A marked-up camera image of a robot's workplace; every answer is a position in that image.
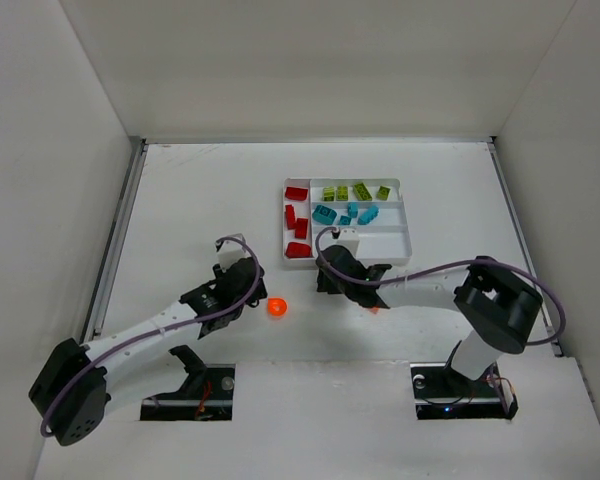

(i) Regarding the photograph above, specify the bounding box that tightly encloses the green lego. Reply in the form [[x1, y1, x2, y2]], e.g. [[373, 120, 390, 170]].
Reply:
[[376, 186, 391, 201]]

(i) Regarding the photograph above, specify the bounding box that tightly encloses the red flower lego brick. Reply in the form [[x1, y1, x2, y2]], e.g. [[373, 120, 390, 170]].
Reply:
[[284, 242, 313, 259]]

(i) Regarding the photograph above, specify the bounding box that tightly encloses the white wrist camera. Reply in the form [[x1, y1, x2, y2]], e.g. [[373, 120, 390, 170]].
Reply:
[[215, 233, 248, 272], [332, 228, 360, 258]]

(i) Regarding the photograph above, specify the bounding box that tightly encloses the teal square lego brick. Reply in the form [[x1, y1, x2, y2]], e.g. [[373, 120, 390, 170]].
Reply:
[[347, 202, 358, 218]]

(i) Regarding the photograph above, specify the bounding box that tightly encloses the teal stepped lego brick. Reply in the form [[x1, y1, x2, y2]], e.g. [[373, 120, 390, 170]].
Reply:
[[358, 205, 379, 225]]

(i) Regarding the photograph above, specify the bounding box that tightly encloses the red wedge lego brick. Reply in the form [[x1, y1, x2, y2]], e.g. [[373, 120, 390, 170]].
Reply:
[[284, 186, 309, 202]]

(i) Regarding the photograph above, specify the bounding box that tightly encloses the red arch lego brick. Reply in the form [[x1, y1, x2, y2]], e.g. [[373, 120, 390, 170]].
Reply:
[[294, 218, 309, 240]]

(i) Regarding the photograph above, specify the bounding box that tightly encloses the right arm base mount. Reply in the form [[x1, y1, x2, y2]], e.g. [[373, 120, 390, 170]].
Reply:
[[410, 363, 519, 420]]

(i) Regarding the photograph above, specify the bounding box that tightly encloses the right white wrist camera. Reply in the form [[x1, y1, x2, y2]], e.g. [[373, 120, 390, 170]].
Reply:
[[332, 228, 360, 258]]

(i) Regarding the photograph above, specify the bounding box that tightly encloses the teal rounded lego brick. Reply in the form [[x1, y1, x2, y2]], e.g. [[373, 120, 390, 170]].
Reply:
[[312, 204, 337, 226]]

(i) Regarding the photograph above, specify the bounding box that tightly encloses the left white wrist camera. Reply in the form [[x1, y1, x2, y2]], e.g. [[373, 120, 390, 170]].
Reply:
[[215, 233, 248, 272]]

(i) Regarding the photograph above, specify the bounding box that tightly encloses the red slope lego brick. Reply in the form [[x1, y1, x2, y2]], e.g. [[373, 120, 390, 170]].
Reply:
[[284, 204, 297, 230]]

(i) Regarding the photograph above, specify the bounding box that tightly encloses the small green lego brick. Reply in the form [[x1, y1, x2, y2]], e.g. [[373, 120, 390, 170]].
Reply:
[[322, 186, 335, 202]]

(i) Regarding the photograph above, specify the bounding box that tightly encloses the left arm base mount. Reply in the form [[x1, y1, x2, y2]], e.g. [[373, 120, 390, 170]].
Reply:
[[139, 346, 236, 422]]

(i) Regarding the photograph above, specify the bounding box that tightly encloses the green square lego brick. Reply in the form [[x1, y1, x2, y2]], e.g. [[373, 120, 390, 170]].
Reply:
[[335, 185, 349, 202]]

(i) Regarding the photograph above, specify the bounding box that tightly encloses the white compartment tray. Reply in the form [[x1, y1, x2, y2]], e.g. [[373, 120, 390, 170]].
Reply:
[[282, 178, 412, 268]]

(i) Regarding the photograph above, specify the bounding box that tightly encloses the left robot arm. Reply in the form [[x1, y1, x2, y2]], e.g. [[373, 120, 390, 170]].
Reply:
[[28, 257, 267, 446]]

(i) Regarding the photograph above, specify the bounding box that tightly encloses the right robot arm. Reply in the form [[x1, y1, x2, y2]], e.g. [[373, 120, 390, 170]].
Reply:
[[316, 245, 543, 381]]

